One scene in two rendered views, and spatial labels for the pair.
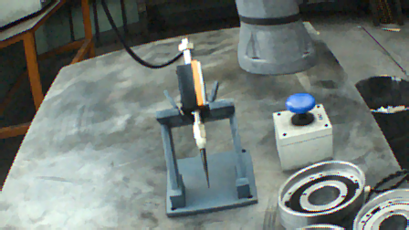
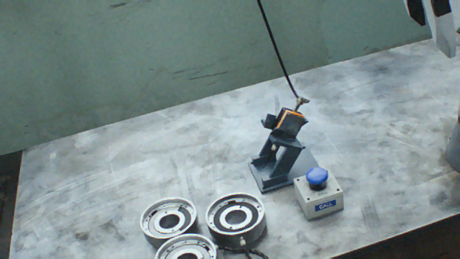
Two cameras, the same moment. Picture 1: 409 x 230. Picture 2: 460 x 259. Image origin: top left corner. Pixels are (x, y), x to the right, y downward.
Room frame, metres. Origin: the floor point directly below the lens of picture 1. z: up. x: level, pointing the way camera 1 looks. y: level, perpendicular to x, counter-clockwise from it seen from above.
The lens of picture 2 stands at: (0.36, -0.80, 1.50)
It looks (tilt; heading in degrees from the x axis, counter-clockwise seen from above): 35 degrees down; 79
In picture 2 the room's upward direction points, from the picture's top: 11 degrees counter-clockwise
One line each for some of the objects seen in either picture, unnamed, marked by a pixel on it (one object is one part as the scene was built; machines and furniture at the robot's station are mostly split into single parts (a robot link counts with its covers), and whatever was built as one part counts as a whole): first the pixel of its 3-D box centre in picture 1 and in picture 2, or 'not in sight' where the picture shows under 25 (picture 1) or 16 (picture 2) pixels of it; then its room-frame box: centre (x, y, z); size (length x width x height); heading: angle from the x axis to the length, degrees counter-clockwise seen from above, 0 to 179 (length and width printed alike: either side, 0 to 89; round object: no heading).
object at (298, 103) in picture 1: (302, 116); (317, 183); (0.62, -0.11, 0.85); 0.04 x 0.04 x 0.05
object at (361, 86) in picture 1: (387, 144); not in sight; (1.53, -0.65, 0.21); 0.34 x 0.34 x 0.43
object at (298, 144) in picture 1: (303, 133); (321, 192); (0.62, -0.11, 0.82); 0.08 x 0.07 x 0.05; 177
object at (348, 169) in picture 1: (324, 201); (236, 220); (0.46, -0.11, 0.82); 0.10 x 0.10 x 0.04
